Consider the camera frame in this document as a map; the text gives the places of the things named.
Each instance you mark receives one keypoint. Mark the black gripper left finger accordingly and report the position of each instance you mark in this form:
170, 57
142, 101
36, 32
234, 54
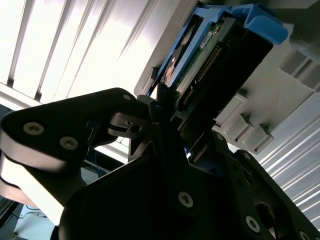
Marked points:
62, 120

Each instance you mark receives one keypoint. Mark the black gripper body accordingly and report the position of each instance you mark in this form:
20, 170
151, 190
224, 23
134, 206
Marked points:
125, 200

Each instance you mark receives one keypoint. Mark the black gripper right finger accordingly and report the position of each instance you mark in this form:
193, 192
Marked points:
250, 180

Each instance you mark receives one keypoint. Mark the hard disk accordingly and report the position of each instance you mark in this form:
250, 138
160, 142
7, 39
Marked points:
200, 65

